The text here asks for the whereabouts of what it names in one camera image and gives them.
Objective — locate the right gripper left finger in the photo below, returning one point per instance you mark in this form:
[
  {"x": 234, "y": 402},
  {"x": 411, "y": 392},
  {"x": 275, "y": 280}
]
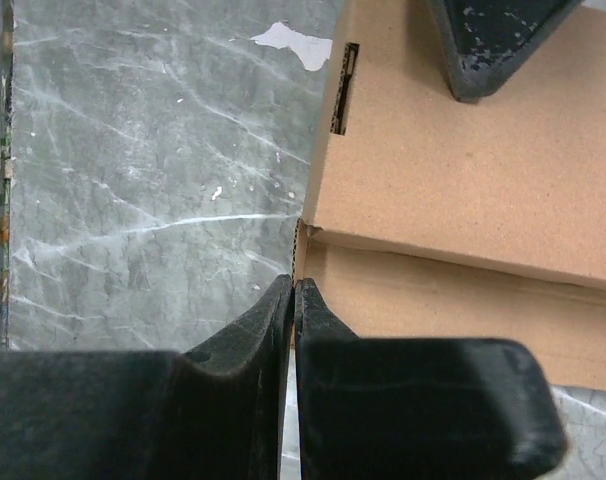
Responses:
[{"x": 213, "y": 412}]

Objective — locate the cardboard box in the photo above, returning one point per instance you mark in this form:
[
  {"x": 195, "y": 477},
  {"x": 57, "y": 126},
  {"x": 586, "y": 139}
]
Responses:
[{"x": 425, "y": 216}]

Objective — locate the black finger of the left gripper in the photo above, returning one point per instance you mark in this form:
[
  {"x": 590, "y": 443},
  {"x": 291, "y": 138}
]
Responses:
[{"x": 486, "y": 41}]

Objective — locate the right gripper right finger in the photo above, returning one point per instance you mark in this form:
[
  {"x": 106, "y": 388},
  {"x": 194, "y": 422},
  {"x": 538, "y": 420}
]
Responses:
[{"x": 418, "y": 408}]

